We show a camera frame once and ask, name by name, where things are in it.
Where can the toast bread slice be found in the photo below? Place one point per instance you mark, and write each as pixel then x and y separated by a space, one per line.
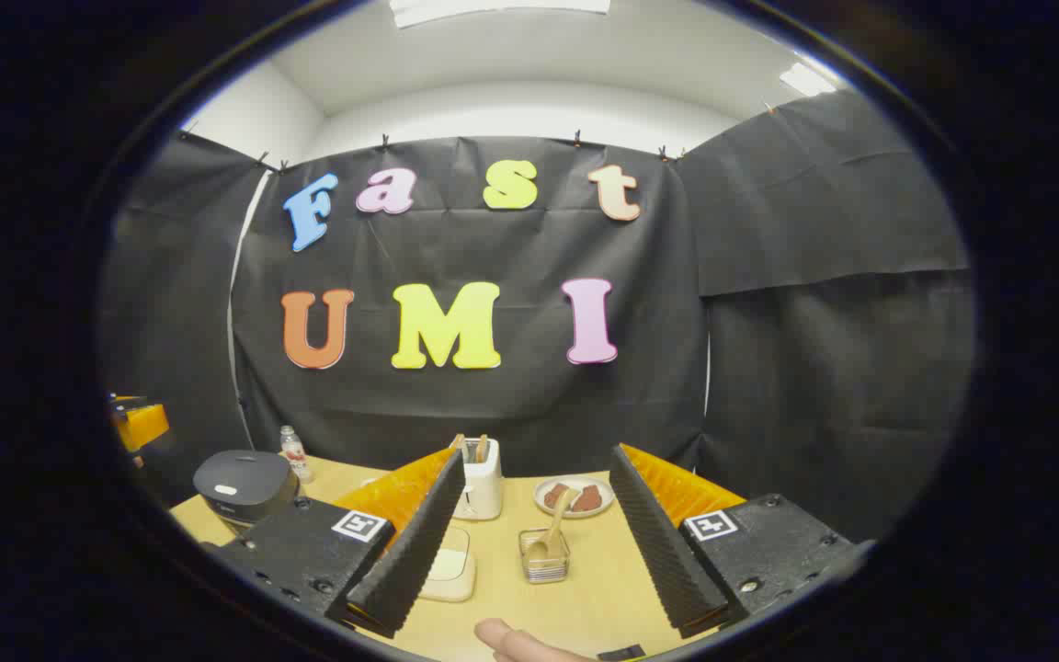
pixel 483 448
pixel 459 446

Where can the dark grey rice cooker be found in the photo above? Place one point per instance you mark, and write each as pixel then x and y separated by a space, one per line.
pixel 244 483

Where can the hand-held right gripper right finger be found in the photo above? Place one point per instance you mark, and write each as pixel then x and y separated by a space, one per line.
pixel 663 552

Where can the brown sausage piece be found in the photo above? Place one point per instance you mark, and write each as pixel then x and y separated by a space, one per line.
pixel 554 496
pixel 587 499

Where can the small white plate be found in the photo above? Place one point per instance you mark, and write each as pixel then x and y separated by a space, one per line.
pixel 575 510

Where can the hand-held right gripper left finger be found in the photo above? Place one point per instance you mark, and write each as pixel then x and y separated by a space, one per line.
pixel 405 561

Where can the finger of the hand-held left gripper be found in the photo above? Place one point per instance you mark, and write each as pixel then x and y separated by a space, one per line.
pixel 145 426

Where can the black backdrop cloth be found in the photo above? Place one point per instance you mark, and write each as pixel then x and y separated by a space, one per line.
pixel 511 405

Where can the wooden spoon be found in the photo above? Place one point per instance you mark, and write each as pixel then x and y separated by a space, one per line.
pixel 552 529

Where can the white toaster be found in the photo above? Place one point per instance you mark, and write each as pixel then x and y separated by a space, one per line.
pixel 485 487

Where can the cream rice container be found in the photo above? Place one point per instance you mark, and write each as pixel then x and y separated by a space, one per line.
pixel 451 570

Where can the small ceiling light panel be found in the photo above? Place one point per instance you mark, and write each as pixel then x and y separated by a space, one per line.
pixel 807 80

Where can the clear plastic bottle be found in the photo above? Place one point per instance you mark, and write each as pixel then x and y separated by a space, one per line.
pixel 295 455

